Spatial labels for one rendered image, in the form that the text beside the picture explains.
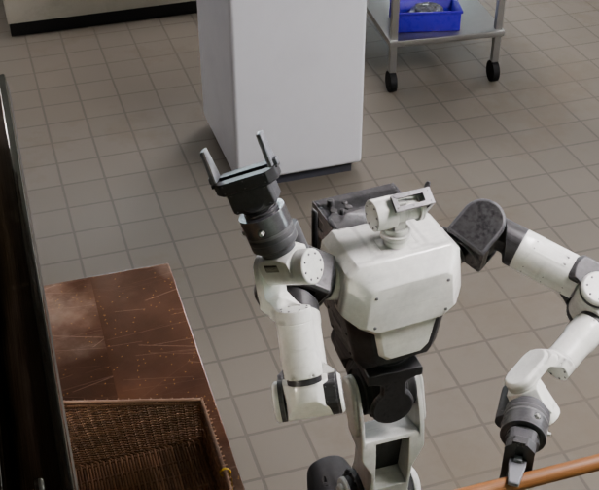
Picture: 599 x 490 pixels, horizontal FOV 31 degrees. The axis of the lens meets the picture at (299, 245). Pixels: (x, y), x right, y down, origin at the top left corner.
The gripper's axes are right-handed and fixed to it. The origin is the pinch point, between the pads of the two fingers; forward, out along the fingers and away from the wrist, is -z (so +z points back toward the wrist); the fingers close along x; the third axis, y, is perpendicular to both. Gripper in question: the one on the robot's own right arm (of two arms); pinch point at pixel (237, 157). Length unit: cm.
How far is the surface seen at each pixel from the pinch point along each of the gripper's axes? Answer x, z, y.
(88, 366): -98, 74, -76
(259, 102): -81, 69, -263
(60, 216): -178, 82, -234
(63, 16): -224, 28, -418
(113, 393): -89, 79, -66
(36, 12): -235, 19, -411
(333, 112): -56, 89, -279
